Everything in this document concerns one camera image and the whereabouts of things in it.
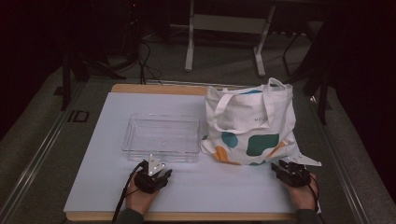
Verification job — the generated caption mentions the wooden table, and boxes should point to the wooden table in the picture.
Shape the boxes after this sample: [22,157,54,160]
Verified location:
[65,83,301,222]

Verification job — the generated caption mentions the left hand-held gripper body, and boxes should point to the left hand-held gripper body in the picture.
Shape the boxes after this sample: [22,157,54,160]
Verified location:
[134,154,166,194]

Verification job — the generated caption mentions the white desk frame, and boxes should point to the white desk frame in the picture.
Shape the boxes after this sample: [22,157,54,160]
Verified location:
[184,0,277,78]

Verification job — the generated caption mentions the person's right hand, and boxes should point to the person's right hand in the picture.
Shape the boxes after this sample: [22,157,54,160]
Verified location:
[284,175,318,211]

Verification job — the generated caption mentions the person's left hand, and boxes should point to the person's left hand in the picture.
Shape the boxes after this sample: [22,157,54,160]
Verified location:
[125,174,160,216]

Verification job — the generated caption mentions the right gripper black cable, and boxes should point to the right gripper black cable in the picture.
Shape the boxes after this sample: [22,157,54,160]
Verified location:
[307,173,320,213]

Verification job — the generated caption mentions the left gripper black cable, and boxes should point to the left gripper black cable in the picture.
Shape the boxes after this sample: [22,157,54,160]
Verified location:
[111,160,148,224]

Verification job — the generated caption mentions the black floor cables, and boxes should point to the black floor cables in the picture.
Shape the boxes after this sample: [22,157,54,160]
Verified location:
[135,40,163,86]

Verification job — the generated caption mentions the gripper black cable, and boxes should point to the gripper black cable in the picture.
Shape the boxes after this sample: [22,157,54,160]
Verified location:
[111,160,148,224]
[307,173,320,213]

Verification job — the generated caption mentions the white patterned tote bag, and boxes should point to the white patterned tote bag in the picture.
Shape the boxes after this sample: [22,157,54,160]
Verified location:
[200,77,302,166]

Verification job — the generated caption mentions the clear plastic tray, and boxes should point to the clear plastic tray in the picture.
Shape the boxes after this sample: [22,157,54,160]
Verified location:
[120,112,201,163]

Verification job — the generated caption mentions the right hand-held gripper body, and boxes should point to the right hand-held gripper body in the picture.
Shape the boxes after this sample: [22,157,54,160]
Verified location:
[276,154,322,188]

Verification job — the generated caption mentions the black tripod stand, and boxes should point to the black tripod stand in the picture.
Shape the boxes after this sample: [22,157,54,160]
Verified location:
[60,0,127,111]

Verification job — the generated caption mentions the black chair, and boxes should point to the black chair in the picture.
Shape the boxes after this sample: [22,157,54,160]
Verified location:
[281,20,331,85]

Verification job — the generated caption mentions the metal floor rail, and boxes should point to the metal floor rail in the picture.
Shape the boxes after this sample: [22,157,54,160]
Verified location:
[306,94,372,224]
[0,81,89,224]

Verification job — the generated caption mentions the white table mat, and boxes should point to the white table mat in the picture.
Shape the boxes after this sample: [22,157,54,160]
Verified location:
[64,91,303,215]

